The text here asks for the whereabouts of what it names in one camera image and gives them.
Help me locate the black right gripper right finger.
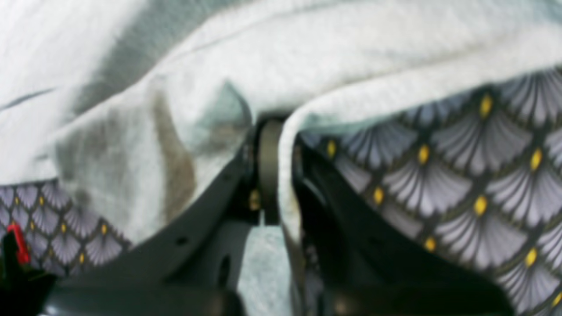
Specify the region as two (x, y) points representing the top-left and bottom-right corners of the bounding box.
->
(293, 139), (514, 316)

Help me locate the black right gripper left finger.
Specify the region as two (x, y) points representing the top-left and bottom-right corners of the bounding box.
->
(44, 132), (260, 316)

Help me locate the light grey T-shirt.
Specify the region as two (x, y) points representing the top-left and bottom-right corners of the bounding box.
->
(1, 0), (561, 295)

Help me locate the fan-patterned grey tablecloth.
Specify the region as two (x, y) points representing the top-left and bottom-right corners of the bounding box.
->
(1, 68), (561, 316)

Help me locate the red black clamp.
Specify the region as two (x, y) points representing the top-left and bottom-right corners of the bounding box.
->
(0, 223), (58, 316)

